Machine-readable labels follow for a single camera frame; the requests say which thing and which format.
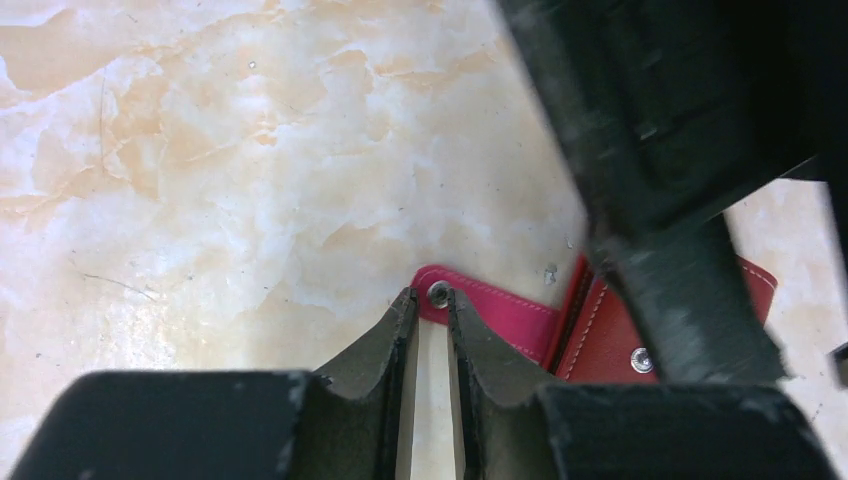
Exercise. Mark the red leather card holder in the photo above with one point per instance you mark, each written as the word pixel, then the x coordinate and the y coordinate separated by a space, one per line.
pixel 590 339

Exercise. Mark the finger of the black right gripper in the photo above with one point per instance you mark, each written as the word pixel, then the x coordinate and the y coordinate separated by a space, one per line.
pixel 691 306

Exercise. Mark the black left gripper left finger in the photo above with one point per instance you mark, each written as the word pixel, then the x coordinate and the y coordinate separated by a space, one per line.
pixel 358 415

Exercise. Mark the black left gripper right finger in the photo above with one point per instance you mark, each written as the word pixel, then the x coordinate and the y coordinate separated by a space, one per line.
pixel 500 431

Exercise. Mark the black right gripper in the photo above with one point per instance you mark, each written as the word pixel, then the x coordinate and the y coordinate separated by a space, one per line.
pixel 670 112

